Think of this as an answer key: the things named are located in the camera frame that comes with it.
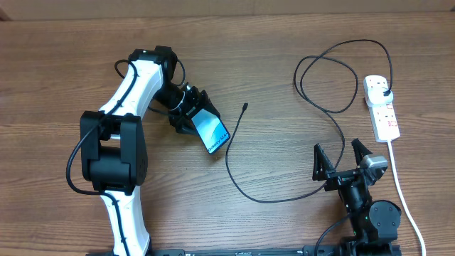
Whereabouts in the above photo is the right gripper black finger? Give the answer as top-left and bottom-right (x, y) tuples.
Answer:
(351, 139), (372, 166)
(312, 144), (335, 181)

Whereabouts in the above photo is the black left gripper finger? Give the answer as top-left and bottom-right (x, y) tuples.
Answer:
(199, 90), (220, 117)
(169, 116), (198, 136)

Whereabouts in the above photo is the Samsung Galaxy smartphone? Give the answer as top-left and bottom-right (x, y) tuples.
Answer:
(191, 109), (230, 154)

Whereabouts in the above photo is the black USB charging cable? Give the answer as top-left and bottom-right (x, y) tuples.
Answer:
(225, 38), (395, 204)

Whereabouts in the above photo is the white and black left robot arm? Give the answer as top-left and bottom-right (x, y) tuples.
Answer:
(66, 46), (230, 255)

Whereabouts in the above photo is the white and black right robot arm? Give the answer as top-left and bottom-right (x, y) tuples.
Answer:
(304, 139), (402, 256)

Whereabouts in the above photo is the white charger plug adapter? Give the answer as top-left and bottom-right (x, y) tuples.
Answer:
(365, 87), (394, 107)

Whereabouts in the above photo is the white power strip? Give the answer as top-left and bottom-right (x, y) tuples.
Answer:
(363, 75), (400, 143)

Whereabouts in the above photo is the white power strip cord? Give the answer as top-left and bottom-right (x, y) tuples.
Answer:
(386, 140), (427, 256)

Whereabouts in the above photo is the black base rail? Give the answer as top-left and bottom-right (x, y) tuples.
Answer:
(86, 245), (402, 256)

